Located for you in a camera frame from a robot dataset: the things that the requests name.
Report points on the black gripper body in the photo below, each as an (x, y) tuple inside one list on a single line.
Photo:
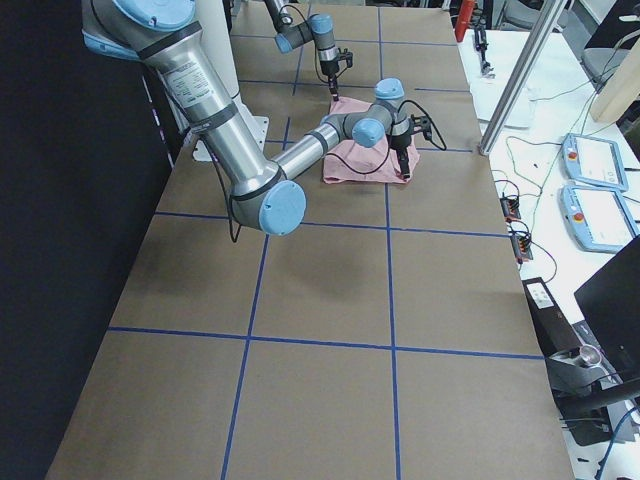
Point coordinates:
[(400, 145), (329, 72)]

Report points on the pink Snoopy t-shirt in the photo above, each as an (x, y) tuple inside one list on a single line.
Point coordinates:
[(349, 161)]

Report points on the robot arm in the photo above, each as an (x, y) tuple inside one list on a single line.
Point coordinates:
[(187, 44), (317, 28)]

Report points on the far orange circuit board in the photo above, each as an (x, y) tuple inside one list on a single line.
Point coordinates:
[(510, 207)]

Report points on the orange circuit board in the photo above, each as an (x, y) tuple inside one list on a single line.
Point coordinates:
[(521, 241), (510, 207)]

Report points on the near orange circuit board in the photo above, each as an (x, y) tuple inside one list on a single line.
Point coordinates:
[(521, 241)]

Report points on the red cylinder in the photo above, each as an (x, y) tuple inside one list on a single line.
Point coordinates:
[(463, 19)]

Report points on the far blue teach pendant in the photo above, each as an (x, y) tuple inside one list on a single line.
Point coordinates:
[(593, 161)]

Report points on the blue teach pendant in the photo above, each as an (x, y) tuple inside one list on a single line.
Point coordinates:
[(593, 161), (597, 217)]

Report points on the near blue teach pendant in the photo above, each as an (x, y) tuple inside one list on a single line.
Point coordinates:
[(597, 217)]

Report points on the black box with label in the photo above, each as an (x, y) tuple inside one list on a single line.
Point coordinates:
[(554, 332)]

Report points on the black monitor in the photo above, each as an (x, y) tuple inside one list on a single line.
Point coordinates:
[(609, 301)]

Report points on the aluminium frame post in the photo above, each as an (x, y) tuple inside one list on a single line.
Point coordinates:
[(523, 67)]

